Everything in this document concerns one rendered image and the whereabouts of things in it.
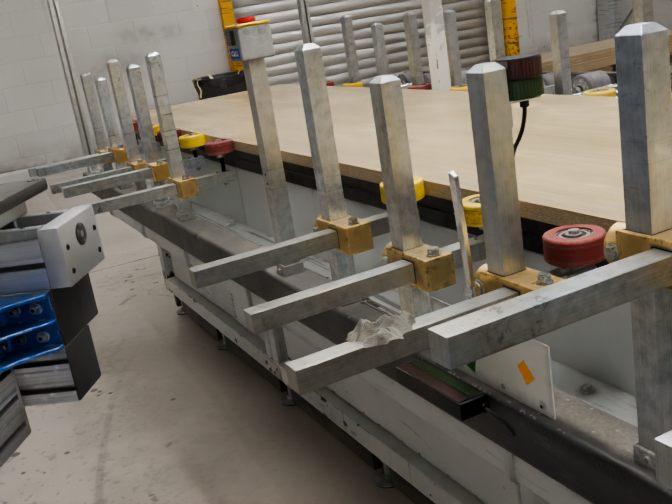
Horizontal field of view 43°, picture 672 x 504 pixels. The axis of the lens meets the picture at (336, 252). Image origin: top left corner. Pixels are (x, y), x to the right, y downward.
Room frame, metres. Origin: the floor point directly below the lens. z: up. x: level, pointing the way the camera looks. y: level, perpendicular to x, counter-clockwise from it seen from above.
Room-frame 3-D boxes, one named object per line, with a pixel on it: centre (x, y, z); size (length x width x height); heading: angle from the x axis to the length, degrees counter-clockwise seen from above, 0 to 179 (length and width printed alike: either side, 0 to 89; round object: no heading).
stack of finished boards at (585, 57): (9.29, -3.11, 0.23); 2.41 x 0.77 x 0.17; 113
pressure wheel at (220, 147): (2.43, 0.28, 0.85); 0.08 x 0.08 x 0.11
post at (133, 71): (2.64, 0.51, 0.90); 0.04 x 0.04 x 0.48; 25
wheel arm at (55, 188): (2.80, 0.67, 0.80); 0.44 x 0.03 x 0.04; 115
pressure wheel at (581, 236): (1.05, -0.31, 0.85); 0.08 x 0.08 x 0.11
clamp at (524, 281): (1.03, -0.23, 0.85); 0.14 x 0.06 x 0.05; 25
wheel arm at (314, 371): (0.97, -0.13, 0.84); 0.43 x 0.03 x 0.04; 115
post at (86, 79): (3.32, 0.83, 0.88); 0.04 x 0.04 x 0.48; 25
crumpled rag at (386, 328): (0.93, -0.04, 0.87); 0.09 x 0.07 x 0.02; 115
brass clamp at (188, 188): (2.40, 0.40, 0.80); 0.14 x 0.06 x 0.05; 25
